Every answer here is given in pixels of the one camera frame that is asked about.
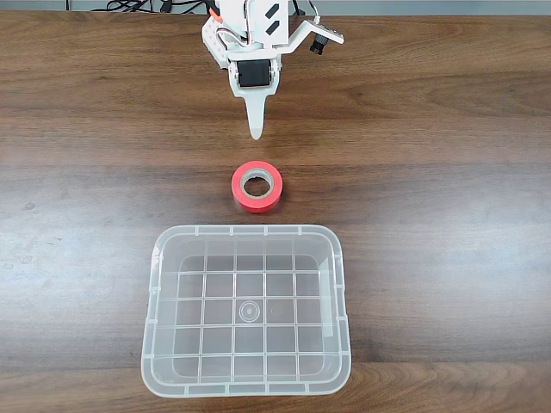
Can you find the red tape roll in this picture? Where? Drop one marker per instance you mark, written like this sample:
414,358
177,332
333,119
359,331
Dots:
241,198

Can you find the clear plastic box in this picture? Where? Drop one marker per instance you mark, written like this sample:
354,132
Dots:
172,258

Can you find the camera module on white bracket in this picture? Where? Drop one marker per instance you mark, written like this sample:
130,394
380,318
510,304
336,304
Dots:
330,32

